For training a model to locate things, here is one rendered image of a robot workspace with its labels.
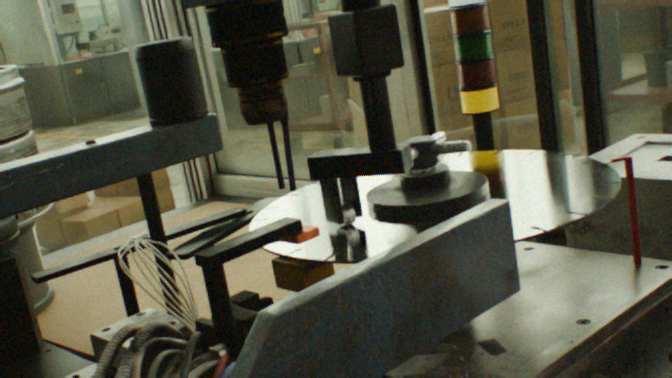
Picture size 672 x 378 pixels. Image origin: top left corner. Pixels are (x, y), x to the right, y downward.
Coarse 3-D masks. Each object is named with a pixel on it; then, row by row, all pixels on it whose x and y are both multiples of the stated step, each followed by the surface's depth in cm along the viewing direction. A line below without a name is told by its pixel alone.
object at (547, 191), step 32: (448, 160) 90; (480, 160) 87; (512, 160) 85; (544, 160) 83; (576, 160) 81; (320, 192) 86; (512, 192) 74; (544, 192) 72; (576, 192) 71; (608, 192) 69; (256, 224) 78; (320, 224) 74; (352, 224) 73; (384, 224) 71; (416, 224) 70; (544, 224) 64; (320, 256) 66; (352, 256) 64
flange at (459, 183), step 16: (400, 176) 76; (416, 176) 75; (432, 176) 75; (448, 176) 76; (464, 176) 78; (480, 176) 77; (368, 192) 79; (384, 192) 77; (400, 192) 76; (416, 192) 75; (432, 192) 74; (448, 192) 74; (464, 192) 73; (480, 192) 74; (368, 208) 77; (384, 208) 74; (400, 208) 73; (416, 208) 72; (432, 208) 72; (448, 208) 72
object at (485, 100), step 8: (472, 88) 103; (480, 88) 102; (488, 88) 102; (464, 96) 103; (472, 96) 102; (480, 96) 102; (488, 96) 102; (496, 96) 103; (464, 104) 103; (472, 104) 102; (480, 104) 102; (488, 104) 102; (496, 104) 103; (464, 112) 104; (472, 112) 103; (480, 112) 102; (488, 112) 102
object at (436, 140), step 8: (424, 136) 77; (432, 136) 78; (440, 136) 79; (416, 144) 75; (424, 144) 75; (432, 144) 75; (440, 144) 75; (448, 144) 74; (456, 144) 74; (464, 144) 74; (416, 152) 75; (424, 152) 75; (432, 152) 75; (440, 152) 75; (448, 152) 75; (456, 152) 74; (416, 160) 75; (424, 160) 75; (432, 160) 75; (416, 168) 75; (424, 168) 75; (432, 168) 76
